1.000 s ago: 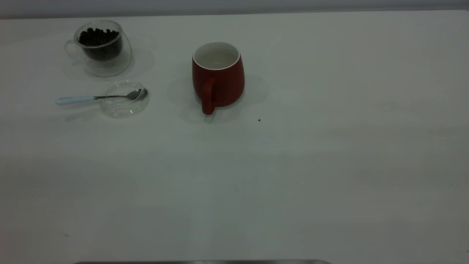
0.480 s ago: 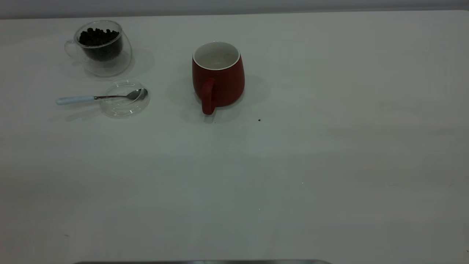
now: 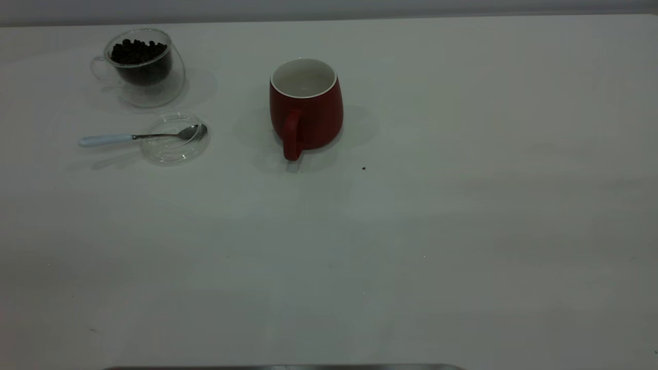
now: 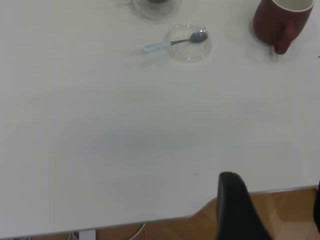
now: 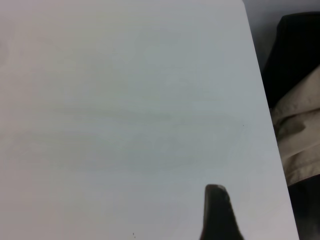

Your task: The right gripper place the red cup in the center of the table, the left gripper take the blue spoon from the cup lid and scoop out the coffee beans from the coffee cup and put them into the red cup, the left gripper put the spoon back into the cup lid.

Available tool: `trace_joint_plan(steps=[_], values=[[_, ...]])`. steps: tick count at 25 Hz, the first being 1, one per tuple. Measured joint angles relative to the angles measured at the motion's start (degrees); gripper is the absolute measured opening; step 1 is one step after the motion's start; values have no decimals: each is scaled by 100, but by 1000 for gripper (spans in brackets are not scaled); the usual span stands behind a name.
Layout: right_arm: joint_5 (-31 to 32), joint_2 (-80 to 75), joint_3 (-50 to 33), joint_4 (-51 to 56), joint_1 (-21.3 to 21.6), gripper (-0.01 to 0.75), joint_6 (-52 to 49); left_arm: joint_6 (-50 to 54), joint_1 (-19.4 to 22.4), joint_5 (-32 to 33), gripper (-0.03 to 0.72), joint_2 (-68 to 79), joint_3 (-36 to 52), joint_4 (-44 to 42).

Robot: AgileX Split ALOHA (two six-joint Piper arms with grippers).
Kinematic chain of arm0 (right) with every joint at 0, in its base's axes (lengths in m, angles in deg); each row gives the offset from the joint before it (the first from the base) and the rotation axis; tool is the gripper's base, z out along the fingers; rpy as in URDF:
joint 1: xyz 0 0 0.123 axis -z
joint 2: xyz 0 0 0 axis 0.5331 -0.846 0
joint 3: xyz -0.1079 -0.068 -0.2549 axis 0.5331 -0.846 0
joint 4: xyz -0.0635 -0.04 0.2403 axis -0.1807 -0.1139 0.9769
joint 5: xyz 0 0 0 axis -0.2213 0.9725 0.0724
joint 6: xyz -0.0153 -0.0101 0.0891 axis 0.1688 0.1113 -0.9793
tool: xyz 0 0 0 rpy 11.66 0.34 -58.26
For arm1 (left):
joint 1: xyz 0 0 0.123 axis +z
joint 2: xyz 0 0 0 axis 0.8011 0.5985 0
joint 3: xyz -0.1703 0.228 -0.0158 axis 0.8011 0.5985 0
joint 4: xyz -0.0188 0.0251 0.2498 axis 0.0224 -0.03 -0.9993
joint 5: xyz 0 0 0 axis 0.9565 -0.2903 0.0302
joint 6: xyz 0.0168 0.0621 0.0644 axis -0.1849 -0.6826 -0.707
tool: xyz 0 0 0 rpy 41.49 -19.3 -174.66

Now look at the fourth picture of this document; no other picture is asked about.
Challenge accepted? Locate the white cable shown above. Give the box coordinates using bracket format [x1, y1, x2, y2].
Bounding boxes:
[123, 223, 147, 240]

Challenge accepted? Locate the spoon with pale handle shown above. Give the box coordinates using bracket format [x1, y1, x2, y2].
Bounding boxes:
[143, 30, 209, 54]

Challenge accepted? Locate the red ceramic mug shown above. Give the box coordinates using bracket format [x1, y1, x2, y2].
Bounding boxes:
[252, 0, 315, 55]

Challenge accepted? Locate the clear glass cup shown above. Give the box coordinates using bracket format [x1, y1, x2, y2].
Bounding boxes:
[129, 0, 183, 21]

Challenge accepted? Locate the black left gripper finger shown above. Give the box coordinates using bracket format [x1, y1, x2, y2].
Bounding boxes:
[215, 171, 280, 240]

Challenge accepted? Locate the black object at edge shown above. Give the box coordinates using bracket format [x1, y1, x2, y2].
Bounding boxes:
[313, 179, 320, 229]

